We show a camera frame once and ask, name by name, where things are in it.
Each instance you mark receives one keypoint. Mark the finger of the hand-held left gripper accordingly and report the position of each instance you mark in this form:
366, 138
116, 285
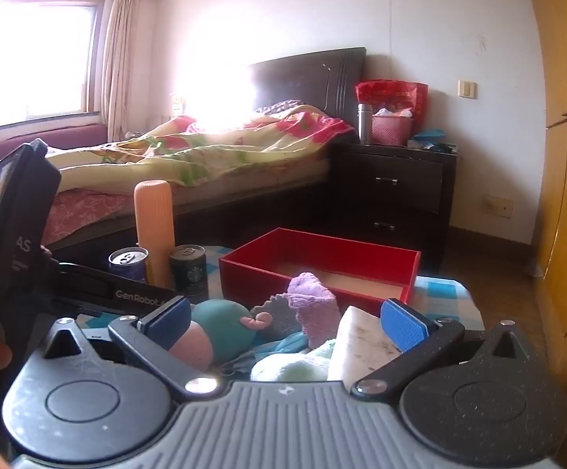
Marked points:
117, 288

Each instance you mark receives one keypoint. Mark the blue white packet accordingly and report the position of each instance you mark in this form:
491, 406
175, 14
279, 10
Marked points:
283, 347

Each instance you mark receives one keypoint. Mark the pink basket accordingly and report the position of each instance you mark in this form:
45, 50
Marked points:
391, 129

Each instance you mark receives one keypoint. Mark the dark wooden bed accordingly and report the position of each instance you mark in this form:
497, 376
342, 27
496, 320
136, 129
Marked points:
308, 78

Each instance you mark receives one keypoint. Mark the dark wooden nightstand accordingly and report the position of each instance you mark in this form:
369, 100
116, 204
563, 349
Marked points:
391, 195

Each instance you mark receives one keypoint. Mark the wall socket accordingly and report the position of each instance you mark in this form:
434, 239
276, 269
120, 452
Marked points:
498, 206

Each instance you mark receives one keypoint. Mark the yellow box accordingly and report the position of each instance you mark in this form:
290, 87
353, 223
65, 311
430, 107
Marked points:
178, 105

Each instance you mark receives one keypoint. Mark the grey cloth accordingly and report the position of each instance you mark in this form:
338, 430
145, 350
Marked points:
281, 317

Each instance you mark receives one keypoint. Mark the teal and pink plush toy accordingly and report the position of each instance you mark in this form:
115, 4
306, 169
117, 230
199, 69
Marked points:
225, 325

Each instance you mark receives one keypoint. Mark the window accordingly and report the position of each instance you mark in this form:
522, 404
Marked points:
34, 63

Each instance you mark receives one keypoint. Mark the pink floral bed sheet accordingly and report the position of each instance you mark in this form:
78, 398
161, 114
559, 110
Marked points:
88, 210

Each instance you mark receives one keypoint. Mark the blue plastic container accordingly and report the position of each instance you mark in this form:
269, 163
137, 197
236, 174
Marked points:
430, 136

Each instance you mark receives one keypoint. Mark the light green cloth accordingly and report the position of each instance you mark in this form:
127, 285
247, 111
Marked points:
288, 369

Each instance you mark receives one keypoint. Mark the wall light switch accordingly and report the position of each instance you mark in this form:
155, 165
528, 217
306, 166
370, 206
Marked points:
468, 89

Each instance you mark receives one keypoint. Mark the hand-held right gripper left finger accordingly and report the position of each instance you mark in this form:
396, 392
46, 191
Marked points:
166, 325

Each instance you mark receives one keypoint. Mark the blue checkered tablecloth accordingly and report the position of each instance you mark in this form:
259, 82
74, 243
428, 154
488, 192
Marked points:
444, 298

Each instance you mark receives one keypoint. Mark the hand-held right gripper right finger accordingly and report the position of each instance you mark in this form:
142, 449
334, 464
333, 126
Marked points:
403, 325

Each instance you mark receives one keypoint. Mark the bed with floral blanket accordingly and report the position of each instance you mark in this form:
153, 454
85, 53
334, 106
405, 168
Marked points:
225, 151

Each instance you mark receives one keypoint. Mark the grey pillow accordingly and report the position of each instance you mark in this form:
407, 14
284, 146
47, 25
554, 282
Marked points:
278, 106

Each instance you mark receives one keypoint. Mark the dark green drink can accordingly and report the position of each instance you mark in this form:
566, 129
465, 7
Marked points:
188, 271

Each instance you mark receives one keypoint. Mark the white sponge block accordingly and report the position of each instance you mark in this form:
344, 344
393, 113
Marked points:
361, 347

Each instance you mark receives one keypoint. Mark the beige curtain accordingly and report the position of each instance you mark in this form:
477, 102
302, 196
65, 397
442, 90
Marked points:
127, 58

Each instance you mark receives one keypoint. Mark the steel thermos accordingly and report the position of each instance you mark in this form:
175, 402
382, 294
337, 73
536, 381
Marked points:
365, 124

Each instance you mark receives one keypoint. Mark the maroon window seat cushion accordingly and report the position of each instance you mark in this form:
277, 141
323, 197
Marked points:
44, 139

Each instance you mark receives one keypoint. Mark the red box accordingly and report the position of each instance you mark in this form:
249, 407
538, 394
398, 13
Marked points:
322, 259

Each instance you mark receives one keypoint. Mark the red bag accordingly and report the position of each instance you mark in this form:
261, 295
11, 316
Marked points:
391, 95

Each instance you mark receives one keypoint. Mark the purple cloth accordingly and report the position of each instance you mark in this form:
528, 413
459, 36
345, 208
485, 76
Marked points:
313, 308

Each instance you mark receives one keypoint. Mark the orange ribbed bottle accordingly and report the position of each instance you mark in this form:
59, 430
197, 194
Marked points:
154, 224

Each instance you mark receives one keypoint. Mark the blue drink can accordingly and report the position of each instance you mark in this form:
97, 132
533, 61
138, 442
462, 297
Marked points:
127, 264

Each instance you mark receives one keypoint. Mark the dark clutter on nightstand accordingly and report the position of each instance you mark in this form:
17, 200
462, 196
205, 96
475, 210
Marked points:
444, 146

